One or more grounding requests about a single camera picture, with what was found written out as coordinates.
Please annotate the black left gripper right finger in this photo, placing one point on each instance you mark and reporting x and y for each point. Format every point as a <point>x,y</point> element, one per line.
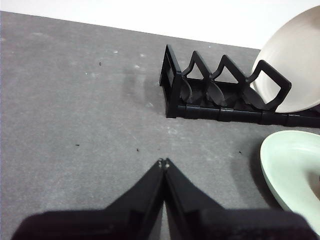
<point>212,222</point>

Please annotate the cream white plate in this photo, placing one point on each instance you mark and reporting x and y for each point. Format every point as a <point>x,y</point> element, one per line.
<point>297,55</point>

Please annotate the black plate rack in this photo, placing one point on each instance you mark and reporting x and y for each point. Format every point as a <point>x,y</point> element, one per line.
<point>225,115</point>

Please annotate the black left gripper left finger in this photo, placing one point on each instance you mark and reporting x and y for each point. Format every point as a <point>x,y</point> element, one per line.
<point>125,220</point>

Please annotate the green plate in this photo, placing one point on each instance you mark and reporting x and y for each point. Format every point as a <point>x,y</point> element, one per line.
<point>280,155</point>

